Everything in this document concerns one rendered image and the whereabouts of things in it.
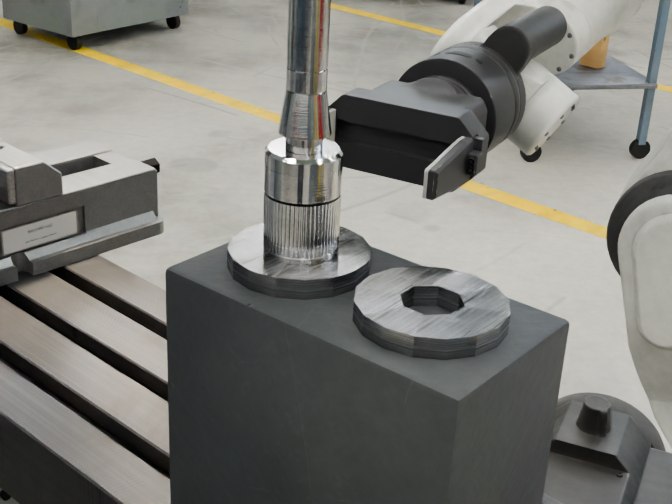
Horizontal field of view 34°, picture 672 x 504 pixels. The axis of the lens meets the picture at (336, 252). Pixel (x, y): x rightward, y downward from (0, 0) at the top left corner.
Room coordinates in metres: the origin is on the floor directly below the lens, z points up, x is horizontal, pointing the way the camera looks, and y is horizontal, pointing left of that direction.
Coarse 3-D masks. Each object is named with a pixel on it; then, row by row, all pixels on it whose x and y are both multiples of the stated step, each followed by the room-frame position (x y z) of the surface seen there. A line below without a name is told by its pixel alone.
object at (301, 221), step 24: (264, 168) 0.61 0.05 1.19; (264, 192) 0.61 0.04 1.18; (288, 192) 0.59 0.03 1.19; (312, 192) 0.59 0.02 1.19; (336, 192) 0.60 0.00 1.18; (264, 216) 0.61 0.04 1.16; (288, 216) 0.59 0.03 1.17; (312, 216) 0.59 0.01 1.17; (336, 216) 0.60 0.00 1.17; (264, 240) 0.60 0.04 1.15; (288, 240) 0.59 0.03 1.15; (312, 240) 0.59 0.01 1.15; (336, 240) 0.60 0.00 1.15
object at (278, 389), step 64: (256, 256) 0.60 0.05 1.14; (384, 256) 0.63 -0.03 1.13; (192, 320) 0.59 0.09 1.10; (256, 320) 0.55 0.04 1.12; (320, 320) 0.54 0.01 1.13; (384, 320) 0.52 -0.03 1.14; (448, 320) 0.53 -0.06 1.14; (512, 320) 0.55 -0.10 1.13; (192, 384) 0.59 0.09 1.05; (256, 384) 0.55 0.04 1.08; (320, 384) 0.52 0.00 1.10; (384, 384) 0.49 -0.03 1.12; (448, 384) 0.48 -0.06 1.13; (512, 384) 0.51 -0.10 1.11; (192, 448) 0.59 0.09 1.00; (256, 448) 0.55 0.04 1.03; (320, 448) 0.52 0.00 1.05; (384, 448) 0.49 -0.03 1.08; (448, 448) 0.47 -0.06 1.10; (512, 448) 0.52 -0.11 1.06
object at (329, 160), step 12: (276, 144) 0.61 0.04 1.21; (324, 144) 0.62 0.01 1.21; (336, 144) 0.62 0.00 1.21; (276, 156) 0.60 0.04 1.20; (288, 156) 0.59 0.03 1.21; (300, 156) 0.60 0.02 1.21; (312, 156) 0.60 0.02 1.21; (324, 156) 0.60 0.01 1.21; (336, 156) 0.60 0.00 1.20; (276, 168) 0.59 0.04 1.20; (288, 168) 0.59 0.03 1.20; (300, 168) 0.59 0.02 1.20; (312, 168) 0.59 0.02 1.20; (324, 168) 0.59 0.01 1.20; (336, 168) 0.60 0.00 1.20
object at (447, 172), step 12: (456, 144) 0.69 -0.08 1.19; (468, 144) 0.69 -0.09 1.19; (444, 156) 0.67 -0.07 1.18; (456, 156) 0.67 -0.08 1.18; (468, 156) 0.69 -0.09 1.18; (480, 156) 0.69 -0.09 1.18; (432, 168) 0.65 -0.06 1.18; (444, 168) 0.66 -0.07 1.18; (456, 168) 0.68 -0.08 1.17; (468, 168) 0.69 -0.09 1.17; (480, 168) 0.70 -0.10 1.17; (432, 180) 0.65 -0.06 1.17; (444, 180) 0.66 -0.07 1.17; (456, 180) 0.68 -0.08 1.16; (468, 180) 0.70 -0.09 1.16; (432, 192) 0.65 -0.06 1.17; (444, 192) 0.66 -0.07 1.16
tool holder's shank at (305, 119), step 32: (288, 0) 0.61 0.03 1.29; (320, 0) 0.60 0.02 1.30; (288, 32) 0.61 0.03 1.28; (320, 32) 0.60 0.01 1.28; (288, 64) 0.61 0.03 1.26; (320, 64) 0.60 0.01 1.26; (288, 96) 0.60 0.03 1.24; (320, 96) 0.60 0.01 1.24; (288, 128) 0.60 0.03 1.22; (320, 128) 0.60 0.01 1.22
